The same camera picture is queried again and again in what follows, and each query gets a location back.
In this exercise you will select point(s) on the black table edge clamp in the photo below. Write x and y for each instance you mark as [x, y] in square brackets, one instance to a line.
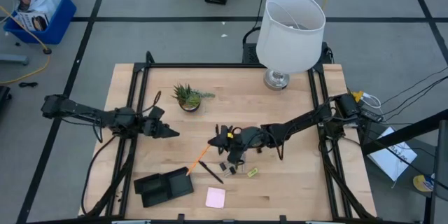
[180, 218]
[283, 218]

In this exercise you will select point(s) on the black mesh desk organizer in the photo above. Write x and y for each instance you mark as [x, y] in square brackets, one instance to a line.
[178, 185]

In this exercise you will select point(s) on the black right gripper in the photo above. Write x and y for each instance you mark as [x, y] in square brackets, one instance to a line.
[235, 148]

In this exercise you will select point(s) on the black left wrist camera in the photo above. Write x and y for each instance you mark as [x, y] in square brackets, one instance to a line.
[156, 112]

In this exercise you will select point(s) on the yellow sticky note pad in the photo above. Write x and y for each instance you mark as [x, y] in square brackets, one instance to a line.
[252, 172]

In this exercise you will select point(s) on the white paper sheets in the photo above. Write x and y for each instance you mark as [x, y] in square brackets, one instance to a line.
[392, 161]

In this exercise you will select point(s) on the white cardboard box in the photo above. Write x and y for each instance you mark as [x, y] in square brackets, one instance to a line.
[42, 1]

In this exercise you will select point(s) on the black metal beam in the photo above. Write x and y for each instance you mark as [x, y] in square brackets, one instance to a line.
[402, 134]

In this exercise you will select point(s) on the pink sticky note pad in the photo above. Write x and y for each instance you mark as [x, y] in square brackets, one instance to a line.
[215, 197]

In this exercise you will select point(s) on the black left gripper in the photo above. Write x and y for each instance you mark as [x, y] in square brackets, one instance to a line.
[154, 129]

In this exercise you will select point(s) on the dark grey stand post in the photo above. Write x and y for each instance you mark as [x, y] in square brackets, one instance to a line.
[441, 168]

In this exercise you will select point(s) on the white shade silver lamp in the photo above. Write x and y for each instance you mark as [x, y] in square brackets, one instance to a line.
[290, 42]

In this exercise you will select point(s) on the orange pencil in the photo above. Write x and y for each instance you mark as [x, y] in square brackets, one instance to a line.
[196, 164]

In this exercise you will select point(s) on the yellow tape roll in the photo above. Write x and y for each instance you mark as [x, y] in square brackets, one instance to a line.
[421, 183]

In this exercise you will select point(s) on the printed cardboard box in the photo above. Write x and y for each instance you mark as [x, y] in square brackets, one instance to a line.
[29, 21]

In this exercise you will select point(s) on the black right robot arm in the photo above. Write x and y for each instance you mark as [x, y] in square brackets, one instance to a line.
[297, 122]

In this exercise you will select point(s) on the blue plastic bin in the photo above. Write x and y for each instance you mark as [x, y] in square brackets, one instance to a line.
[59, 24]

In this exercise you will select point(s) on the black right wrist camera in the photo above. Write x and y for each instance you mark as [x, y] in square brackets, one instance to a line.
[250, 136]

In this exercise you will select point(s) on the yellow plug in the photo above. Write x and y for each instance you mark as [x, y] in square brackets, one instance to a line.
[357, 96]

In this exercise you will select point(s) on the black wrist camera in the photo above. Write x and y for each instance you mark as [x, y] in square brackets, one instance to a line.
[250, 136]
[156, 112]

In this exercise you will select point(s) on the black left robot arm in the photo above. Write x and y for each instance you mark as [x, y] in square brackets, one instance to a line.
[87, 113]

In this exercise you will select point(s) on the potted green succulent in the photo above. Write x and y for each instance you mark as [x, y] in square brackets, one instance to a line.
[190, 101]

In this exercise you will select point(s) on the grey metal table foot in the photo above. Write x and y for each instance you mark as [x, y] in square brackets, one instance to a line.
[14, 59]

